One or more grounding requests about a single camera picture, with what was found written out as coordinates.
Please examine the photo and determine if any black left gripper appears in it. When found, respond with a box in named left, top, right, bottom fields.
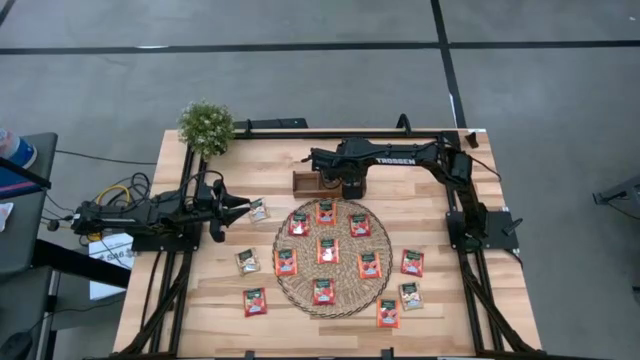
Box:
left=197, top=178, right=251, bottom=244

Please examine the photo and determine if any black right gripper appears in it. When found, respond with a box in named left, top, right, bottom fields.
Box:
left=309, top=146, right=368, bottom=201

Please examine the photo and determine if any beige apple tea packet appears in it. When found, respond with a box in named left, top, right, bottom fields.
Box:
left=248, top=198, right=271, bottom=224
left=398, top=282, right=425, bottom=312
left=235, top=248, right=262, bottom=276

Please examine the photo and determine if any orange peach tea packet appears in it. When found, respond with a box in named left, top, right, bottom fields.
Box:
left=376, top=298, right=402, bottom=330
left=315, top=200, right=338, bottom=226
left=274, top=248, right=299, bottom=277
left=357, top=252, right=383, bottom=280
left=316, top=237, right=341, bottom=265

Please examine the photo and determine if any red strawberry tea packet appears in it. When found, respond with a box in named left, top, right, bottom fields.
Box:
left=287, top=211, right=312, bottom=237
left=400, top=249, right=426, bottom=278
left=242, top=287, right=268, bottom=318
left=312, top=278, right=337, bottom=307
left=348, top=213, right=372, bottom=239

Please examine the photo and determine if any wooden compartment tray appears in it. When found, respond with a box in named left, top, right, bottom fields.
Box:
left=292, top=170, right=346, bottom=200

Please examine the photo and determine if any potted white-flowered plant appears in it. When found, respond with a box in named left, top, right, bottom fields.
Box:
left=177, top=99, right=236, bottom=160

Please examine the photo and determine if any round woven straw placemat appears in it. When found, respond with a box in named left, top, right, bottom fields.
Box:
left=272, top=198, right=394, bottom=320

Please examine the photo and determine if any white paper sheet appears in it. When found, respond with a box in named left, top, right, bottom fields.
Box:
left=88, top=232, right=136, bottom=301

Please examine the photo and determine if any black desk crossbar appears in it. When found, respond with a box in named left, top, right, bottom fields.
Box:
left=32, top=239, right=132, bottom=289

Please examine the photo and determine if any grey side table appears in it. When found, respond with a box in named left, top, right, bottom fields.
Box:
left=0, top=132, right=59, bottom=276

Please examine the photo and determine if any black pole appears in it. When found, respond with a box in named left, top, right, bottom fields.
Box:
left=0, top=157, right=53, bottom=190

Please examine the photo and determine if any blue and white bottle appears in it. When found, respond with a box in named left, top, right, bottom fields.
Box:
left=0, top=128, right=39, bottom=170

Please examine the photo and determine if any white tissue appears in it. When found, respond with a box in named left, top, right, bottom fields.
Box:
left=0, top=202, right=15, bottom=233

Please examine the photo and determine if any dark grey desk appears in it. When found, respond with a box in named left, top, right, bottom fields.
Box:
left=0, top=264, right=56, bottom=360

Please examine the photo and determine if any black computer mouse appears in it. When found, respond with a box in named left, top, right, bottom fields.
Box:
left=0, top=330, right=34, bottom=360

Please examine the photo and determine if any black aluminium table frame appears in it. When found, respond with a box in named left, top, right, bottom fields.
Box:
left=114, top=127, right=546, bottom=360

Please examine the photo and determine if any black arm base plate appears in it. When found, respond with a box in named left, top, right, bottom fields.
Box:
left=130, top=213, right=204, bottom=253
left=445, top=209, right=520, bottom=251

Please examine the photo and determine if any black bar mount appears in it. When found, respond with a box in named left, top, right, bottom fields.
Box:
left=232, top=117, right=309, bottom=132

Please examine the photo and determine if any yellow cable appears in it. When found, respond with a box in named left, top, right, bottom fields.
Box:
left=93, top=183, right=132, bottom=242

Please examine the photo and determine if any black floor cable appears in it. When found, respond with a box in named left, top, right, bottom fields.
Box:
left=54, top=148, right=159, bottom=166

